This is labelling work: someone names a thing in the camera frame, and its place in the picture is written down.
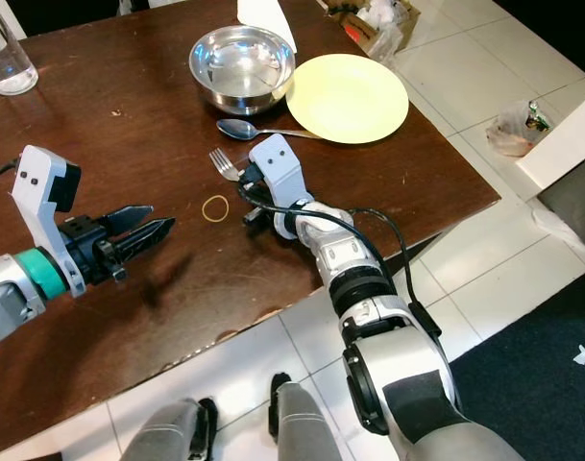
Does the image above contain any brown wooden table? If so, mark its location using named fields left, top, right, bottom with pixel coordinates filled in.
left=0, top=0, right=502, bottom=458

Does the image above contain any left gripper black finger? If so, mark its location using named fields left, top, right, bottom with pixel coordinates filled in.
left=117, top=219, right=176, bottom=270
left=97, top=205, right=154, bottom=233

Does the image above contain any clear plastic bag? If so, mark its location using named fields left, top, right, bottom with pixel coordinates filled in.
left=484, top=99, right=555, bottom=158

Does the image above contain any white paper napkin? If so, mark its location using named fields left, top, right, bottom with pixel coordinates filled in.
left=236, top=0, right=299, bottom=55

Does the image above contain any grey robot leg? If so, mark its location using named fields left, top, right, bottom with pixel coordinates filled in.
left=268, top=373, right=366, bottom=461
left=138, top=398, right=215, bottom=461

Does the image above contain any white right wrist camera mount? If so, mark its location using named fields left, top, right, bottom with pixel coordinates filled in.
left=249, top=133, right=318, bottom=237

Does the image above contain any metal spoon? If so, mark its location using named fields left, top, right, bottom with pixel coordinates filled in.
left=216, top=118, right=323, bottom=143

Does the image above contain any grey robot left leg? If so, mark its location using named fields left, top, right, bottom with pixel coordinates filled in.
left=138, top=398, right=215, bottom=461

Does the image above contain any dark floor mat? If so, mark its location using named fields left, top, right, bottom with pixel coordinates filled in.
left=450, top=273, right=585, bottom=461

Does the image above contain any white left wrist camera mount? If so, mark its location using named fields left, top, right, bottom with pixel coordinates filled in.
left=12, top=145, right=83, bottom=298

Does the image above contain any cardboard box with clutter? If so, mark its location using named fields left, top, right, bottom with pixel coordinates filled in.
left=316, top=0, right=422, bottom=60

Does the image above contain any tan rubber band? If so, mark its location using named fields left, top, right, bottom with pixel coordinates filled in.
left=202, top=195, right=232, bottom=224

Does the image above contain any yellow plate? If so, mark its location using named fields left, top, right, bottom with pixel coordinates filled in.
left=285, top=54, right=411, bottom=146

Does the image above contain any clear drinking glass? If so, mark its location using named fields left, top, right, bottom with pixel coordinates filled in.
left=0, top=0, right=39, bottom=97

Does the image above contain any white furniture block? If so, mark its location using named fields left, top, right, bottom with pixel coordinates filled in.
left=516, top=86, right=585, bottom=189

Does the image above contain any steel bowl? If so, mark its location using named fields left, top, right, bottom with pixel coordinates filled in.
left=188, top=25, right=298, bottom=117

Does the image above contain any grey robot right leg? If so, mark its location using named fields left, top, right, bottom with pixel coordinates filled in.
left=268, top=373, right=366, bottom=461

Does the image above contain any metal fork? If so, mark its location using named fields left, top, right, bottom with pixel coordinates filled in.
left=209, top=148, right=251, bottom=184

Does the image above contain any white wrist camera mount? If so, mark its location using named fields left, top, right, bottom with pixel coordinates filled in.
left=12, top=145, right=83, bottom=298
left=249, top=133, right=318, bottom=237

